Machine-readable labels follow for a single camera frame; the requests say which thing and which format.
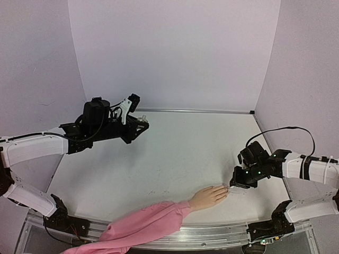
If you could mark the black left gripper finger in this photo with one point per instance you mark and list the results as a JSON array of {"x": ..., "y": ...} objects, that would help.
[
  {"x": 135, "y": 121},
  {"x": 138, "y": 129}
]

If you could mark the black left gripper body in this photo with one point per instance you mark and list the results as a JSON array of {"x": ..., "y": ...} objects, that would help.
[{"x": 104, "y": 132}]

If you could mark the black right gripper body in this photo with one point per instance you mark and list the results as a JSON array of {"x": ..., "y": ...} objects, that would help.
[{"x": 239, "y": 178}]

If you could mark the clear nail polish bottle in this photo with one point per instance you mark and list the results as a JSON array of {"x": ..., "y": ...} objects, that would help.
[{"x": 143, "y": 119}]

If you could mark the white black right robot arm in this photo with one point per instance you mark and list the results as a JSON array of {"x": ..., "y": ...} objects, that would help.
[{"x": 287, "y": 164}]

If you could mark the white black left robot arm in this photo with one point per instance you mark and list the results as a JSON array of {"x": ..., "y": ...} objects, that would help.
[{"x": 15, "y": 150}]

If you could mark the pink sleeved forearm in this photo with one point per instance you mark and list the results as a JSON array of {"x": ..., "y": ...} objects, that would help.
[{"x": 143, "y": 226}]

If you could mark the mannequin hand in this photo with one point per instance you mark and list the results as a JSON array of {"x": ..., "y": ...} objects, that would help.
[{"x": 208, "y": 197}]

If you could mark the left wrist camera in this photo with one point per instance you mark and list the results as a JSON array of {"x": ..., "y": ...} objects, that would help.
[{"x": 128, "y": 105}]

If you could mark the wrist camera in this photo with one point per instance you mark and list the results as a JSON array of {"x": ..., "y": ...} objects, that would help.
[
  {"x": 242, "y": 161},
  {"x": 128, "y": 105}
]

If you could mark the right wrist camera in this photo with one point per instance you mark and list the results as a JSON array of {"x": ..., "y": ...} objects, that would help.
[{"x": 242, "y": 161}]

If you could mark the aluminium back table rail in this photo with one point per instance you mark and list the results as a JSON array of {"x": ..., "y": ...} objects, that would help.
[{"x": 171, "y": 110}]

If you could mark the aluminium front base frame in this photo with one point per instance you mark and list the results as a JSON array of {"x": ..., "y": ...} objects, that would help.
[{"x": 218, "y": 238}]

